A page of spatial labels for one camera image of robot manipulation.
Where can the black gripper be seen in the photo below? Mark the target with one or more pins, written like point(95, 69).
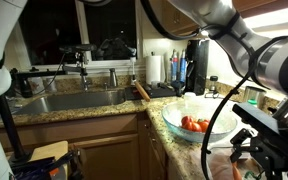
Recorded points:
point(269, 148)

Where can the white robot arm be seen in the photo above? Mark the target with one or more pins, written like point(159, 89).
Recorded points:
point(261, 59)

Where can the glass bowl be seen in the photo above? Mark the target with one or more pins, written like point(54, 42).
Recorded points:
point(202, 109)

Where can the white mesh produce bag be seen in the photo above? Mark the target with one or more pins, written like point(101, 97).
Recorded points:
point(219, 165)

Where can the stainless steel cup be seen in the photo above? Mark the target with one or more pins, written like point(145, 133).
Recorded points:
point(254, 95)

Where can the small glass shaker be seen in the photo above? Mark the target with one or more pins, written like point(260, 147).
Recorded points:
point(212, 91)

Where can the red tomato middle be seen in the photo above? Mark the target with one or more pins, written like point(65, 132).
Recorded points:
point(192, 126)

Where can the red tomato left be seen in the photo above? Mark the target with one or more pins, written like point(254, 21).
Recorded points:
point(186, 119)

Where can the white plastic lid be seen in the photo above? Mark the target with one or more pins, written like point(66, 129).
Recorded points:
point(189, 95)

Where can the blue bottle right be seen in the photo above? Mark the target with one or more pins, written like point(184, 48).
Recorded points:
point(182, 66)

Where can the blue bottle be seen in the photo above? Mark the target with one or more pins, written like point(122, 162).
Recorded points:
point(174, 63)
point(182, 66)

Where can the blue bottle left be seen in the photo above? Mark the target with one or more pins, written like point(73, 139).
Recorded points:
point(174, 63)

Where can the paper towel roll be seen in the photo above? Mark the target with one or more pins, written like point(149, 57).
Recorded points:
point(153, 68)

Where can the wooden lower cabinet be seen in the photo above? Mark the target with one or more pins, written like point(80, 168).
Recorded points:
point(111, 148)

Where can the wooden cabinet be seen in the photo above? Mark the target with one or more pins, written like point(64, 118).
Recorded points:
point(111, 148)
point(177, 23)

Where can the wooden upper cabinet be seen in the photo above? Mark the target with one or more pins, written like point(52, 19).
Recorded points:
point(177, 23)

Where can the stainless kitchen sink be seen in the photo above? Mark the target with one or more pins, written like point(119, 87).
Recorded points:
point(73, 101)

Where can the kitchen faucet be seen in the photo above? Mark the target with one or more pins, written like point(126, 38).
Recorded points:
point(81, 61)

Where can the wooden handle utensil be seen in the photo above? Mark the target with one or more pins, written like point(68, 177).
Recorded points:
point(142, 92)

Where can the black camera stand pole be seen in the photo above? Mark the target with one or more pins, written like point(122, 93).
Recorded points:
point(19, 154)

